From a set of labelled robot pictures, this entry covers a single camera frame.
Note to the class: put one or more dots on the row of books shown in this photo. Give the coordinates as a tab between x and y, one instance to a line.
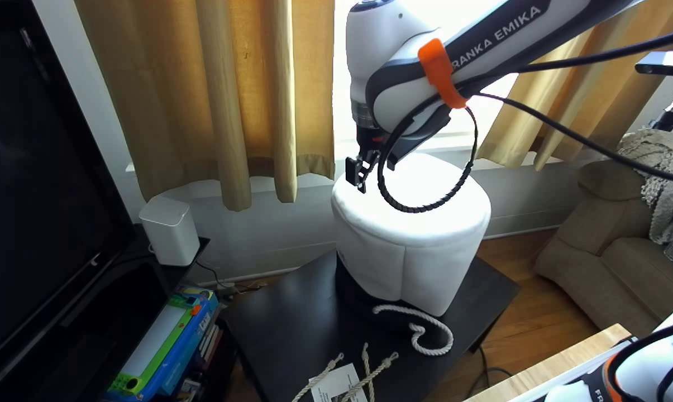
205	352

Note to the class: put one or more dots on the grey knitted blanket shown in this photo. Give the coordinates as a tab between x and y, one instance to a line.
657	178

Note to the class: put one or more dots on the white box device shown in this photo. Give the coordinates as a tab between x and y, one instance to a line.
170	231

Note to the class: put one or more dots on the camera on mount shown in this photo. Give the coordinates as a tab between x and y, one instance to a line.
668	64

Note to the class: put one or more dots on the black television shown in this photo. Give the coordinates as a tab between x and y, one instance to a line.
40	184

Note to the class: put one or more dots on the beige sofa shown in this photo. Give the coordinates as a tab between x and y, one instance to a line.
604	251

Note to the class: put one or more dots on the black television stand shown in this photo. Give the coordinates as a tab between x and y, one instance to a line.
118	301

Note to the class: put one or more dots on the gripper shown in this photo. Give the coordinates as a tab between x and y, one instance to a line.
370	142

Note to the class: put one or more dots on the mustard curtain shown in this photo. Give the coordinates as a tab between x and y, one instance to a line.
587	106
213	95

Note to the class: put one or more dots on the white paper tag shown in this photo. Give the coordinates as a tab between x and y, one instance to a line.
336	385

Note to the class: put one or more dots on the green and blue drawing toy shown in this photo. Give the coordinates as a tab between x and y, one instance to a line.
168	340

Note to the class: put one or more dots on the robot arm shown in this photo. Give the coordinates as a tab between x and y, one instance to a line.
395	33

